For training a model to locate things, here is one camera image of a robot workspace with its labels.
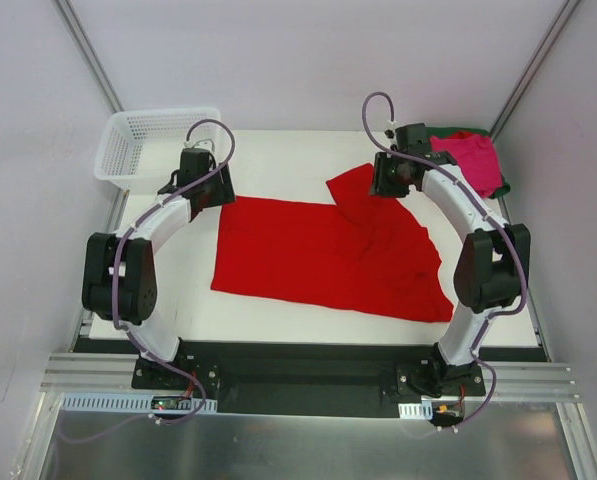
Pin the aluminium side rail left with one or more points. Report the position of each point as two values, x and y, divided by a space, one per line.
108 220

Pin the folded pink t shirt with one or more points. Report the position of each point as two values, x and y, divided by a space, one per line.
473 162

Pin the aluminium frame post left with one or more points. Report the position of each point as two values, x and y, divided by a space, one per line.
77 32

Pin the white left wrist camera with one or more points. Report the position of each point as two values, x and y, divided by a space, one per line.
203 144

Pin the right white cable duct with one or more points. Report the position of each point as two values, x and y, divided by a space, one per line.
416 411

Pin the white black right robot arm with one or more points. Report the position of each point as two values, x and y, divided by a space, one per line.
490 278

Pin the folded green t shirt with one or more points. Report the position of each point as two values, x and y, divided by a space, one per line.
503 187

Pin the white cable duct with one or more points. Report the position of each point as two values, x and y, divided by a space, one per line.
136 403
416 411

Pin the red t shirt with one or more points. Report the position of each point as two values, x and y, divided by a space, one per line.
461 135
361 252

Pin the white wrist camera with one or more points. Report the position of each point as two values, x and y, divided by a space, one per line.
203 144
390 134

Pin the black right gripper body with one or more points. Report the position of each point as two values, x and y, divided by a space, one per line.
383 178

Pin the left white cable duct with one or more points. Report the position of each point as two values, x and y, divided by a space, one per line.
136 403

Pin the white perforated plastic basket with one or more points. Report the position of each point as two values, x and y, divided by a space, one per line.
140 149

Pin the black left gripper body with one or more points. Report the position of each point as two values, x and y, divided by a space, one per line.
218 189

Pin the aluminium side rail right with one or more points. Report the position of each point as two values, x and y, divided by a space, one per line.
530 304

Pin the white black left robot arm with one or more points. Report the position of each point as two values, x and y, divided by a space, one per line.
119 280

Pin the aluminium frame post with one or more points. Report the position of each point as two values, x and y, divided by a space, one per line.
77 32
545 46

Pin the aluminium side rail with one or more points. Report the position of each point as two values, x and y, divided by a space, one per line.
530 304
108 220

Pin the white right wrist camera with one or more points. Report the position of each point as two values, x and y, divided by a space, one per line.
390 134

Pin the aluminium frame post right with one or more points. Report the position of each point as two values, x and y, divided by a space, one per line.
545 46

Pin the folded red t shirt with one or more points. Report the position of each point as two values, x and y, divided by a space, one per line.
461 135

